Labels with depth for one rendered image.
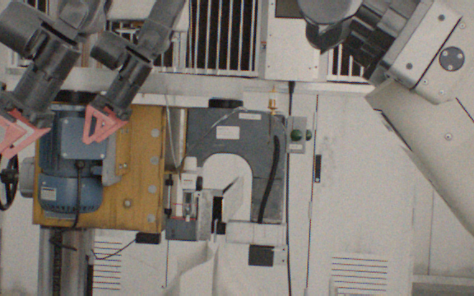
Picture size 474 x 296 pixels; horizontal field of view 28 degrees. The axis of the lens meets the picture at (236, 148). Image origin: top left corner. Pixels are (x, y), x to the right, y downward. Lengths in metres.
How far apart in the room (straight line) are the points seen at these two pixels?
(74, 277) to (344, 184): 2.77
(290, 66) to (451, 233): 2.30
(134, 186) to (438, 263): 4.29
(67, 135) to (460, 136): 0.94
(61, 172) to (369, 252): 3.10
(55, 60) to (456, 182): 0.65
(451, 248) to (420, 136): 4.97
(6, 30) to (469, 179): 0.75
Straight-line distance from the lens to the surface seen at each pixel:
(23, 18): 1.45
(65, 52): 1.42
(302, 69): 4.55
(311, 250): 5.10
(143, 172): 2.37
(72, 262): 2.50
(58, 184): 2.21
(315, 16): 1.35
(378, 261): 5.12
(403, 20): 1.36
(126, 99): 2.02
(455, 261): 6.49
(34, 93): 1.43
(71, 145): 2.13
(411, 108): 1.51
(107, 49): 2.02
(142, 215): 2.38
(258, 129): 2.33
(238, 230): 2.35
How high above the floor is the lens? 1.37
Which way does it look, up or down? 3 degrees down
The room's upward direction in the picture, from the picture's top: 3 degrees clockwise
